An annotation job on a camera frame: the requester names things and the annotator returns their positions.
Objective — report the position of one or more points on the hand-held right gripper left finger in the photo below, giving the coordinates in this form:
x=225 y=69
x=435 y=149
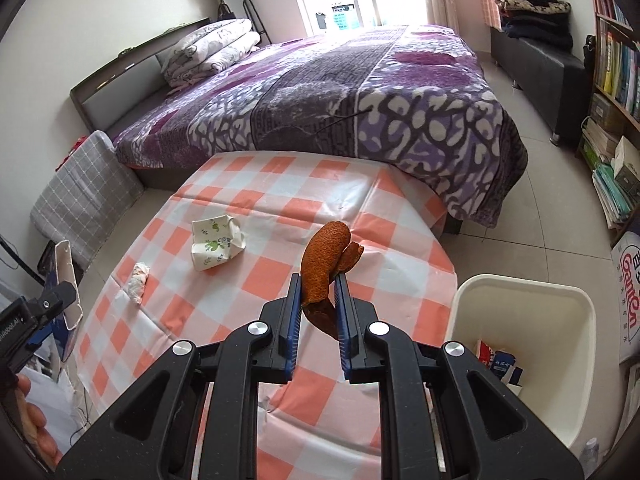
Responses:
x=295 y=320

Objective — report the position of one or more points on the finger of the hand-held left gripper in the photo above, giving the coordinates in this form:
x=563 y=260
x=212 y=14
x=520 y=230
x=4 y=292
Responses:
x=55 y=300

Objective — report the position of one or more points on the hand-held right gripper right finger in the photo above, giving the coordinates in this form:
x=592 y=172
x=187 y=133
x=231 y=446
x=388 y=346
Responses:
x=342 y=320

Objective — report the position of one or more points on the red white drink carton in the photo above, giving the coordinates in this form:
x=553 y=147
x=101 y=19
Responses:
x=484 y=352

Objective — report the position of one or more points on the white plastic trash bin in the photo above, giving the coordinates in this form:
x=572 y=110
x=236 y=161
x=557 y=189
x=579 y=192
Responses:
x=550 y=320

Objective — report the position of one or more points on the person's left hand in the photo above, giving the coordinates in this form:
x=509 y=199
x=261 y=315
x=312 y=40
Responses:
x=37 y=420

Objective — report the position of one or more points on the crumpled white plastic wrapper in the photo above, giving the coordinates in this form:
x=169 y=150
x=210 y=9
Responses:
x=139 y=282

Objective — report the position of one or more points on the grey checked cushion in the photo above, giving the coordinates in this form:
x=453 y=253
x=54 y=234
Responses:
x=85 y=195

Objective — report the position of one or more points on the white carton green print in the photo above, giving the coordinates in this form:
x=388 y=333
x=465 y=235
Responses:
x=215 y=245

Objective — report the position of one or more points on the orange white checked tablecloth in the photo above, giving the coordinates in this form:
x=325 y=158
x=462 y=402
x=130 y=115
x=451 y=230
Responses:
x=250 y=195

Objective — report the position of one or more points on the red cloth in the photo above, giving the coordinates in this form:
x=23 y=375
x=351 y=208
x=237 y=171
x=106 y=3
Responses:
x=70 y=152

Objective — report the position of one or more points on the clear plastic bottle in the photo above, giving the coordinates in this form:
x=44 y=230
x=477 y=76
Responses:
x=590 y=455

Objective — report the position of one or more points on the folded white patterned quilt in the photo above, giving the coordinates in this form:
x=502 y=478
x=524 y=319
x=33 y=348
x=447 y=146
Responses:
x=210 y=50

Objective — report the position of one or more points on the white bag red print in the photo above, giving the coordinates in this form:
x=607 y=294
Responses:
x=627 y=300

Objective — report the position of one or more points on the black coat rack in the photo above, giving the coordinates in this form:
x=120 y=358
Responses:
x=247 y=10

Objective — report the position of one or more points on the dark bench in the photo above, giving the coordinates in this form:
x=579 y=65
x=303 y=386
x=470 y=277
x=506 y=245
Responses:
x=540 y=70

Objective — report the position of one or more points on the cardboard tissue box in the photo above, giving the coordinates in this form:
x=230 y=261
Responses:
x=627 y=165

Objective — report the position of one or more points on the pile of dark clothes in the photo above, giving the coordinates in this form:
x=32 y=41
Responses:
x=535 y=15

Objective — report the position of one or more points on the row of books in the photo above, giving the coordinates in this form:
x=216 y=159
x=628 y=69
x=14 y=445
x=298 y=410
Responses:
x=620 y=70

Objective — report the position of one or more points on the wooden bookshelf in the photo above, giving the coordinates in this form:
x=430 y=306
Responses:
x=600 y=25

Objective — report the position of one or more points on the dark bed frame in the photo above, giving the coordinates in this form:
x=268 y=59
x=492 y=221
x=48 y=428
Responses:
x=110 y=90

